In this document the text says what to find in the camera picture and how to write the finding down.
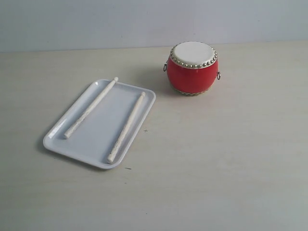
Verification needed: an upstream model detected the red small drum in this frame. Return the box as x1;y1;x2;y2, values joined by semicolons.
163;41;221;96

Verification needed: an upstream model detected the white drumstick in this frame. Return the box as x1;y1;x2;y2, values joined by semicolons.
107;91;146;164
64;77;118;139

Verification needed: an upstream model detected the white rectangular plastic tray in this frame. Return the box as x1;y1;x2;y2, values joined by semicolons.
43;79;156;169

